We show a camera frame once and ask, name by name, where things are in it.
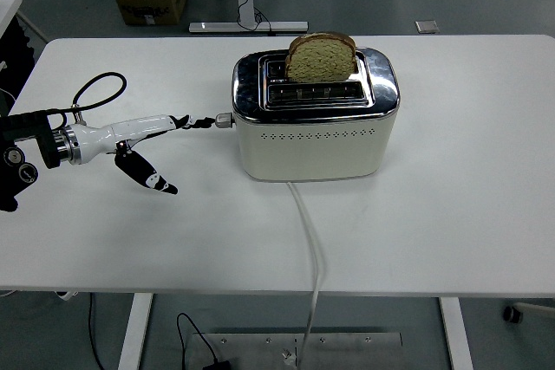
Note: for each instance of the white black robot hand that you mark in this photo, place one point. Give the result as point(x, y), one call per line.
point(130, 127)

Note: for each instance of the cream chrome two-slot toaster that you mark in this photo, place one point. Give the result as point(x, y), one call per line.
point(312, 151)

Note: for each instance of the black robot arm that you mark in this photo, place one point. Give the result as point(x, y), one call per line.
point(26, 127)

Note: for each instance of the brown cardboard box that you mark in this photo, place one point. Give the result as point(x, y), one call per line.
point(150, 6)

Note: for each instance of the black ribbed equipment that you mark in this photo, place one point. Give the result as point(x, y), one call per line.
point(15, 62)

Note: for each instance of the white side table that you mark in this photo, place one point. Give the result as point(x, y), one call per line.
point(8, 8)

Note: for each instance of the brown bread slice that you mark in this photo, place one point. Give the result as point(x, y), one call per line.
point(321, 64)

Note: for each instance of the white table leg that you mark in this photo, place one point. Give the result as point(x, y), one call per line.
point(134, 331)
point(455, 335)

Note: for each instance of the grey metal plate with screws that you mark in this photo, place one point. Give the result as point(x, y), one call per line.
point(347, 350)

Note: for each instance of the grey floor socket plate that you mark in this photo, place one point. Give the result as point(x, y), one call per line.
point(427, 26)

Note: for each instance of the chair base with black caster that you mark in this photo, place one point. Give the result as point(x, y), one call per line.
point(513, 313)

